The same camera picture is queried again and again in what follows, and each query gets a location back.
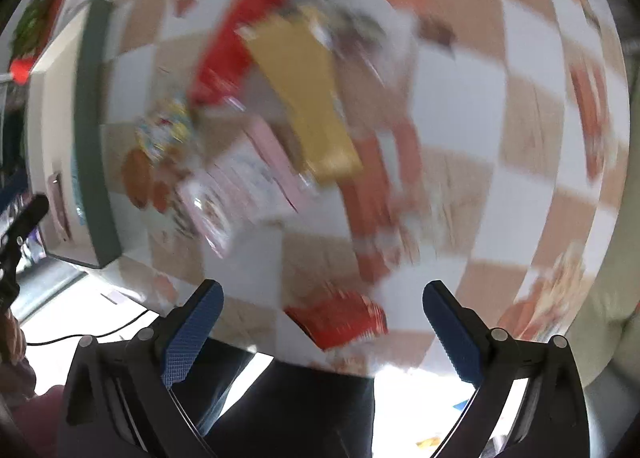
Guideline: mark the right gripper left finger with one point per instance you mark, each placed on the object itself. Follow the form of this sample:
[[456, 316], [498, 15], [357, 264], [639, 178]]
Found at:
[[185, 330]]

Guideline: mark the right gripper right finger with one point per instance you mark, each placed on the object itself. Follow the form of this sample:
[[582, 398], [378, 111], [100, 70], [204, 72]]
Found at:
[[458, 329]]

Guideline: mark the pink cranberry snack packet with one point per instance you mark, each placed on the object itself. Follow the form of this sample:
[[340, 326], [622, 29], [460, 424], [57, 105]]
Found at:
[[243, 179]]

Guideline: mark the cartoon print snack packet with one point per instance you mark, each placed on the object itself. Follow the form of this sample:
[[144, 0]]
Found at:
[[167, 131]]

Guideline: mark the long red snack packet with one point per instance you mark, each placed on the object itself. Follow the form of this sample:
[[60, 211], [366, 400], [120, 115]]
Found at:
[[226, 60]]

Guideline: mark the gold snack packet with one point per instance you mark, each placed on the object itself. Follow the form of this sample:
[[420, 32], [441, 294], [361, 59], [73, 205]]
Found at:
[[294, 53]]

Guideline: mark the white tray green rim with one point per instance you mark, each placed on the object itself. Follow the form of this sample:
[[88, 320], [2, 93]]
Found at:
[[63, 142]]

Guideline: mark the small red snack packet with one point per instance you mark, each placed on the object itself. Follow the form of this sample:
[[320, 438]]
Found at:
[[339, 319]]

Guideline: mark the red plastic stool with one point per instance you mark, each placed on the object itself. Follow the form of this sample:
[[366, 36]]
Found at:
[[20, 69]]

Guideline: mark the potted green plant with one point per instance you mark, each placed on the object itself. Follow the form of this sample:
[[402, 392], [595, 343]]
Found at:
[[29, 29]]

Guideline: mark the checkered tablecloth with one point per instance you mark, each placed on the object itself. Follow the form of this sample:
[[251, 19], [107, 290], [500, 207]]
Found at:
[[493, 136]]

